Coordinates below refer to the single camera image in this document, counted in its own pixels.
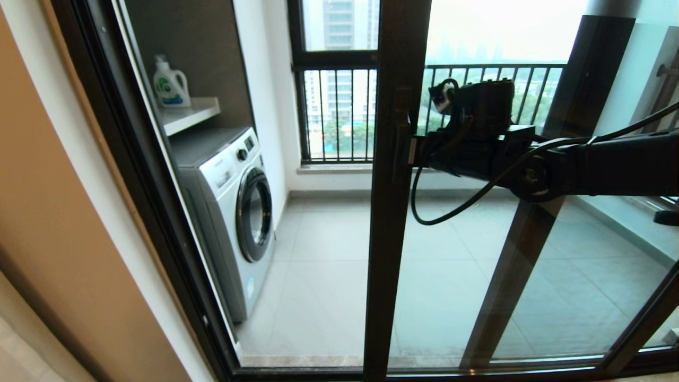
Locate dark brown sliding glass door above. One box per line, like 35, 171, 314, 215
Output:
363, 0, 679, 382

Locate black balcony railing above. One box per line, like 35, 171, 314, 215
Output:
293, 64, 567, 164

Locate stone window sill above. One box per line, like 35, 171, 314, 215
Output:
296, 162, 375, 176

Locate silver front-load washing machine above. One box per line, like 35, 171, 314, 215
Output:
171, 126, 277, 324

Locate dark brown cabinet niche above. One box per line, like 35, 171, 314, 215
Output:
125, 0, 255, 154

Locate white detergent bottle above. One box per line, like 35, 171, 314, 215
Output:
153, 55, 192, 109

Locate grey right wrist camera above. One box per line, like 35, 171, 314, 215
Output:
406, 135, 425, 167

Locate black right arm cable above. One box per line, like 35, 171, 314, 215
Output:
410, 101, 679, 226

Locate black window frame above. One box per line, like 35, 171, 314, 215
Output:
288, 0, 380, 162

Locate white wall shelf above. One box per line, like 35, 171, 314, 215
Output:
159, 97, 222, 137

